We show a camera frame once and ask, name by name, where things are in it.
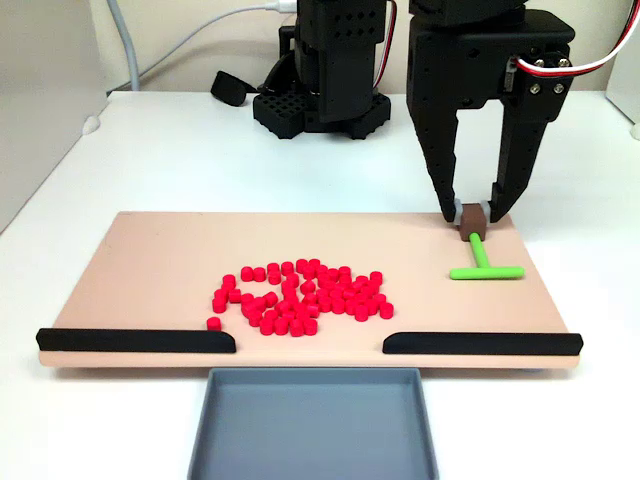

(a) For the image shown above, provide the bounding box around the white USB cable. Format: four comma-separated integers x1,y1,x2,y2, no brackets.
106,0,301,96

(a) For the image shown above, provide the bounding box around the black edge rail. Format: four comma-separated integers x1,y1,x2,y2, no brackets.
35,327,237,355
382,331,585,357

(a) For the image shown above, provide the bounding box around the grey plastic tray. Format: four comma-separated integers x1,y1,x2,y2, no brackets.
187,367,440,480

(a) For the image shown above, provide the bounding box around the pale grey side panel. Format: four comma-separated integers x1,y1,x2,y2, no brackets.
0,0,110,235

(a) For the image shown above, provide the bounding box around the white red black gripper cable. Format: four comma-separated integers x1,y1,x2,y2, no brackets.
514,0,640,77

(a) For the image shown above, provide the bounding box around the grey cable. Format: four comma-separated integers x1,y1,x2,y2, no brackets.
105,0,142,93

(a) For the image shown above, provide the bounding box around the black table clamp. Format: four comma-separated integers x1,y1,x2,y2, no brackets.
209,69,250,108

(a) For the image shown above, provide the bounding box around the white red black arm cable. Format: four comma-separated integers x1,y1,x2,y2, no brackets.
370,0,400,91

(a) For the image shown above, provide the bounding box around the green T-tool with brown handle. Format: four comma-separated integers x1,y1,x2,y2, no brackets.
448,202,526,281

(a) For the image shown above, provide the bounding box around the white box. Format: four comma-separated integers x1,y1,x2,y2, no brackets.
604,0,640,122

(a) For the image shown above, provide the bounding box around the beige work board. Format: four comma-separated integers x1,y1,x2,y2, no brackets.
37,210,584,372

